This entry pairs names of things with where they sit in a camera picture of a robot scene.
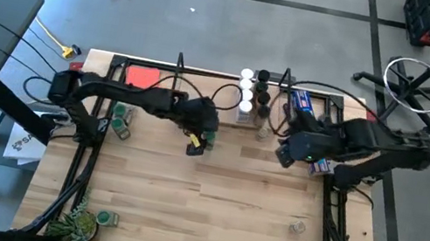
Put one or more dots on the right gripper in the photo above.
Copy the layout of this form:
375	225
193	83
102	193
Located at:
304	141

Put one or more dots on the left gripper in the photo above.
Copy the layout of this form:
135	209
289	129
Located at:
198	115

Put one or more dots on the green lid herb jar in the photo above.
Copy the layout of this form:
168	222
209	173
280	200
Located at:
209	137
105	217
120	110
118	125

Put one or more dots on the small clear glass spice jar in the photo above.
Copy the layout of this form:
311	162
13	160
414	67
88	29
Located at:
297	227
261	134

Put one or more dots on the black lid jar yellow-green label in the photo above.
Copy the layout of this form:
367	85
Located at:
263	111

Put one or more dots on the black lid jar orange spice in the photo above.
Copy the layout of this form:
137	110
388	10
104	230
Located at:
263	98

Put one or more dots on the black lid jar pink label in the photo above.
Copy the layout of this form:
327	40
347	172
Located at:
264	75

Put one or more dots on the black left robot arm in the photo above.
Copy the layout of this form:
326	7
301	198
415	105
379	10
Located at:
135	95

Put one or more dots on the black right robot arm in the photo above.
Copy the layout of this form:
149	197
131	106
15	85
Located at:
389	138

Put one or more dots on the yellow tape tag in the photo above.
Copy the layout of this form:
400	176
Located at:
195	140

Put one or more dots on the blue plastic wrap box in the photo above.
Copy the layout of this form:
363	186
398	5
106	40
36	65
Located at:
303	100

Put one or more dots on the red paper folder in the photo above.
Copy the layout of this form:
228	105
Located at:
143	77

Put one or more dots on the red corner pad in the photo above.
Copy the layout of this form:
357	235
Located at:
76	66
370	116

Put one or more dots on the green succulent plant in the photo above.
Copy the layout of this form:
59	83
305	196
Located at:
74	226

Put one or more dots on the black plastic crate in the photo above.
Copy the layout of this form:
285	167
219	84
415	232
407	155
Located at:
419	17

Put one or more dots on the white box with logo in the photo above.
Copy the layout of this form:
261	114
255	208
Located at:
21	146

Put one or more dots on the black desk support bar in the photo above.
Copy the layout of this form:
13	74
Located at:
17	110

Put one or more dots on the black metal table frame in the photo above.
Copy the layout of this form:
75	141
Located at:
118	61

